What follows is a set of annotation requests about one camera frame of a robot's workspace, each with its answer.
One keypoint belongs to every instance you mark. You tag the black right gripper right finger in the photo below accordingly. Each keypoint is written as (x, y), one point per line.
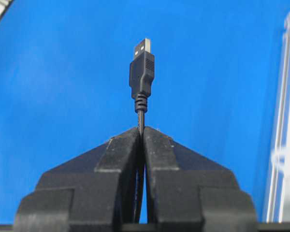
(187, 192)

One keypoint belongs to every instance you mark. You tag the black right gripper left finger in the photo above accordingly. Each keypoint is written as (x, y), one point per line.
(94, 192)

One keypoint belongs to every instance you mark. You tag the aluminium extrusion frame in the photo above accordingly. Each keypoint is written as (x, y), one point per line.
(278, 194)

